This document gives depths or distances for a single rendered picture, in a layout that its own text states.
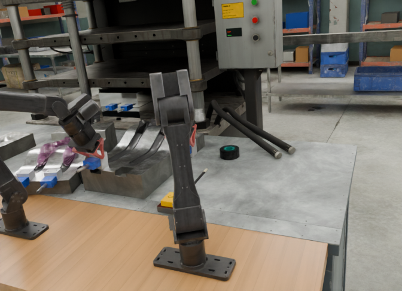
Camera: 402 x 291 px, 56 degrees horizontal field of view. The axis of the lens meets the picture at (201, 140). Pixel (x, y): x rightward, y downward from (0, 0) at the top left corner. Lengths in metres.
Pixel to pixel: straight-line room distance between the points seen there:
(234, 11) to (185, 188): 1.19
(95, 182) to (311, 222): 0.75
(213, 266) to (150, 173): 0.48
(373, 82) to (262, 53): 3.01
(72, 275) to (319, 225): 0.66
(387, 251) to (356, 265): 0.23
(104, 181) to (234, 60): 0.93
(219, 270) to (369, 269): 1.44
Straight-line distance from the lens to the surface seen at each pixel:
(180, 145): 0.87
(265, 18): 1.86
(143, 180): 1.28
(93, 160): 1.34
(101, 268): 1.04
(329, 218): 1.14
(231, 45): 1.93
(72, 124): 1.23
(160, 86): 0.89
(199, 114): 1.93
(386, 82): 4.78
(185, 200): 0.89
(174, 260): 0.99
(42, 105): 1.19
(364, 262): 2.33
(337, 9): 7.41
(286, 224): 1.11
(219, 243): 1.04
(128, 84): 2.19
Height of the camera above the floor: 1.40
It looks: 20 degrees down
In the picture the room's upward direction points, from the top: 6 degrees counter-clockwise
